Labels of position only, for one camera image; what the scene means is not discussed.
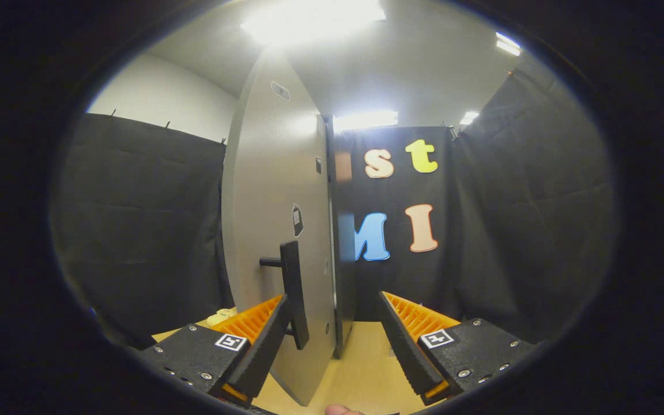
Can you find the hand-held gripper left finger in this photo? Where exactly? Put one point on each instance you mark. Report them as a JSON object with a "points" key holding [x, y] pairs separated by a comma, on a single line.
{"points": [[266, 340]]}

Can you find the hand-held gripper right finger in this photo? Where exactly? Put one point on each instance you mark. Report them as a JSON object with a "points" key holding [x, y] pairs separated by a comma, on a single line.
{"points": [[401, 340]]}

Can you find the grey cabinet door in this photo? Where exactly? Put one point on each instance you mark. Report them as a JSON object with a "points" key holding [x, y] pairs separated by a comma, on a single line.
{"points": [[268, 173]]}

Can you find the yellow plush toy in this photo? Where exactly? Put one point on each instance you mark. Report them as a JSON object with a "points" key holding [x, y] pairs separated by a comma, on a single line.
{"points": [[221, 317]]}

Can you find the black backdrop cloth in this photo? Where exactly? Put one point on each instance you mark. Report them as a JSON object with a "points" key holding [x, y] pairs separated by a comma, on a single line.
{"points": [[136, 202]]}

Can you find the dark frame cabinet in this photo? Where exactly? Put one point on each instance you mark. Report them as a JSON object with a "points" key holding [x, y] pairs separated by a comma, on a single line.
{"points": [[343, 288]]}

